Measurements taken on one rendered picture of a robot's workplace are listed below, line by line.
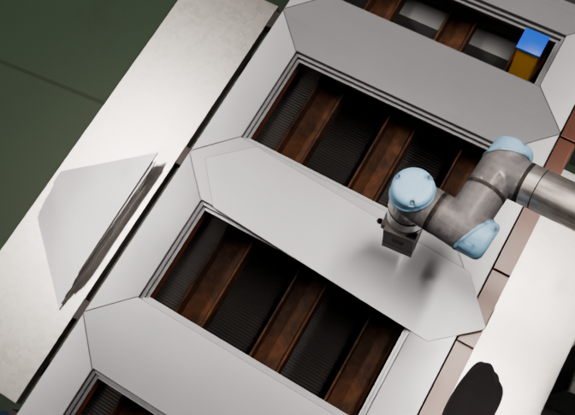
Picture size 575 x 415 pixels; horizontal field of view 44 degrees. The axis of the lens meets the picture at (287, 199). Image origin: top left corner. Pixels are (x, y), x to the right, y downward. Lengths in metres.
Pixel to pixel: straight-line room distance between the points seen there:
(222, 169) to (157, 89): 0.35
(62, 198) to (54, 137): 1.04
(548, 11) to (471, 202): 0.80
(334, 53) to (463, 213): 0.71
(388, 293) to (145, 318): 0.54
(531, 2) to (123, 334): 1.26
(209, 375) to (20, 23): 1.98
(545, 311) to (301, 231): 0.61
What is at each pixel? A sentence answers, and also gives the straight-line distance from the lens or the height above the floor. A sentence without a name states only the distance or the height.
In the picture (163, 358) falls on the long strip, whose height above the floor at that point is 0.85.
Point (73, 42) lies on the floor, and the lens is 3.05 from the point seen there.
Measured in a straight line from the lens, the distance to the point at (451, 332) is 1.58.
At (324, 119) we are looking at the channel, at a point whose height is 0.68.
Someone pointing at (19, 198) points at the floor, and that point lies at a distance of 2.84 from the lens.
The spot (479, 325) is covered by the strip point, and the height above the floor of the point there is 0.85.
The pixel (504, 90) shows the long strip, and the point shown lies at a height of 0.85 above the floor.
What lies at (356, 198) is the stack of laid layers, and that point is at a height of 0.85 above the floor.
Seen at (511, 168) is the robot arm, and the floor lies 1.25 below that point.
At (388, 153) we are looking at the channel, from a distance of 1.87.
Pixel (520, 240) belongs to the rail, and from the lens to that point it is 1.68.
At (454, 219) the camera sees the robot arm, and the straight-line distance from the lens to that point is 1.22.
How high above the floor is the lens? 2.40
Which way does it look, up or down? 70 degrees down
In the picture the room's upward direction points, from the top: 16 degrees counter-clockwise
